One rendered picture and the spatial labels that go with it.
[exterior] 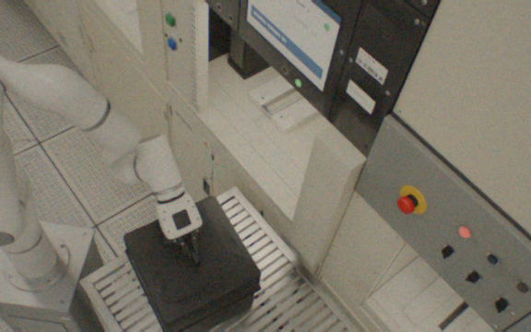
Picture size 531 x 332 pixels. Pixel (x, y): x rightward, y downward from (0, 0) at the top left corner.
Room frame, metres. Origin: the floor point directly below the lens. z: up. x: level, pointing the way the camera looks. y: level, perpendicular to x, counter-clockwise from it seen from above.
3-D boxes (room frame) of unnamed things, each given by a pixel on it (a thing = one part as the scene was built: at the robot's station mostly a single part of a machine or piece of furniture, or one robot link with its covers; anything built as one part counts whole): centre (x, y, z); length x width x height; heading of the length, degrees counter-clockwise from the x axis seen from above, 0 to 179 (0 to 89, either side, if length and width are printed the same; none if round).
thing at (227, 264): (0.61, 0.16, 0.98); 0.29 x 0.29 x 0.13; 38
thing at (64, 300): (0.62, 0.65, 0.38); 0.28 x 0.28 x 0.76; 1
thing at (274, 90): (1.32, -0.05, 0.89); 0.22 x 0.21 x 0.04; 136
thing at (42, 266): (0.62, 0.65, 0.85); 0.19 x 0.19 x 0.18
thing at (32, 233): (0.65, 0.66, 1.07); 0.19 x 0.12 x 0.24; 19
